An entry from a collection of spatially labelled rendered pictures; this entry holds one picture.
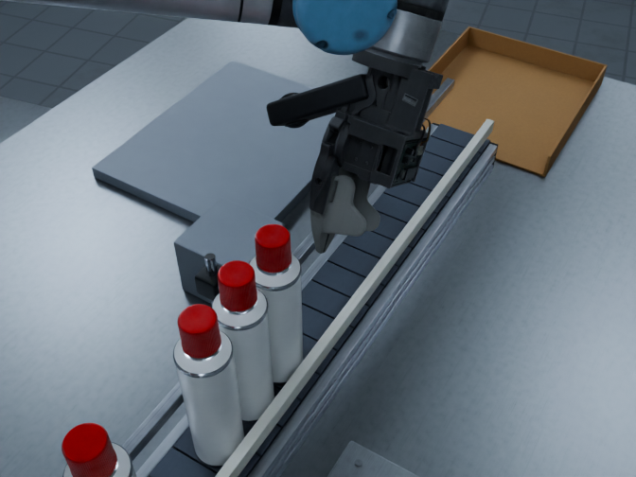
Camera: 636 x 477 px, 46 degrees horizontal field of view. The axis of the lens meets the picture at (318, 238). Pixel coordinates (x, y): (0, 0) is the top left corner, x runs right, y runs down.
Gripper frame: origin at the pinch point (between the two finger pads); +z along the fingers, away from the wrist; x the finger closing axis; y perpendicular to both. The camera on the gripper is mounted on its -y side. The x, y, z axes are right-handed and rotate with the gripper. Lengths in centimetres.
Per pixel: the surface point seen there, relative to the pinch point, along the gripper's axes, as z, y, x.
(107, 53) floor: 21, -180, 166
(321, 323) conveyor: 11.7, 0.8, 6.2
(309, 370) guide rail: 13.0, 4.3, -2.8
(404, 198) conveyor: -0.8, -0.9, 27.7
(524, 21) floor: -35, -47, 263
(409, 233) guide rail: 0.8, 4.1, 17.9
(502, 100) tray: -15, 0, 61
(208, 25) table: -12, -59, 57
